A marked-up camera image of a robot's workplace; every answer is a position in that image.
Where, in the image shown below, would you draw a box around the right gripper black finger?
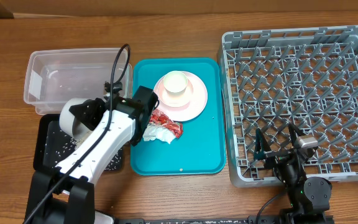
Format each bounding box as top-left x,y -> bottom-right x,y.
254,128 -> 271,161
288,123 -> 305,146

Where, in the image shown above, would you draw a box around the red snack wrapper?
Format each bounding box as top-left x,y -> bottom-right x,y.
149,109 -> 183,138

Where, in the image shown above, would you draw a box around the grey bowl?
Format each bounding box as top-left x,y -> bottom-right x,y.
59,98 -> 90,139

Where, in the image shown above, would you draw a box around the white napkin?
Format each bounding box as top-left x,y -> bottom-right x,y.
143,124 -> 176,144

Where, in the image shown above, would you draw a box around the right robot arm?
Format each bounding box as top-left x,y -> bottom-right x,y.
254,123 -> 334,224

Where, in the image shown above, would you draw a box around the small pink plate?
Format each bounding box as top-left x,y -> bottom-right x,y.
157,81 -> 193,108

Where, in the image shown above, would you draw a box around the white cup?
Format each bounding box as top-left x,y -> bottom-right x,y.
163,71 -> 188,95

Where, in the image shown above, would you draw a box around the spilled rice pile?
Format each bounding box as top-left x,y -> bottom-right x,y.
43,136 -> 124,172

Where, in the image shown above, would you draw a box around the black tray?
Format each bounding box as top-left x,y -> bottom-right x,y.
32,113 -> 124,172

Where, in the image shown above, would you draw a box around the clear plastic bin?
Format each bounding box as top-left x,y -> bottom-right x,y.
24,48 -> 119,115

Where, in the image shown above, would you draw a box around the large white plate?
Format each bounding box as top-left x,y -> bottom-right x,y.
154,71 -> 208,122

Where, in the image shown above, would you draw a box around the grey dish rack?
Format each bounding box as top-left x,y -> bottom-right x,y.
218,26 -> 358,187

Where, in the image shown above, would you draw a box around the teal plastic tray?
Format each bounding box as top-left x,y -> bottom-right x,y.
131,57 -> 226,175

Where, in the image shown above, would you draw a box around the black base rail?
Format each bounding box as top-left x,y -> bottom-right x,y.
94,211 -> 335,224

